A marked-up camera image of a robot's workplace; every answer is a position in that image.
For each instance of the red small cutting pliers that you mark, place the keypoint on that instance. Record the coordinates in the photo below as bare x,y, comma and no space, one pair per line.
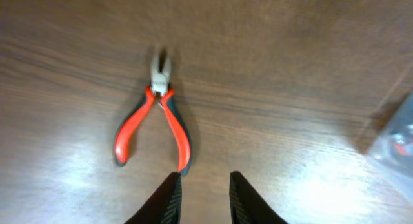
155,120

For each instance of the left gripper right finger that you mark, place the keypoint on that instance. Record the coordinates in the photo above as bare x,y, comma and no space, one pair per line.
246,204

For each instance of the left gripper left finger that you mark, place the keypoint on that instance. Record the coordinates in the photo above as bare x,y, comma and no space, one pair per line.
163,206

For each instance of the clear plastic container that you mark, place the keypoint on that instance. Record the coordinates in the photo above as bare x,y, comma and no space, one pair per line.
385,140

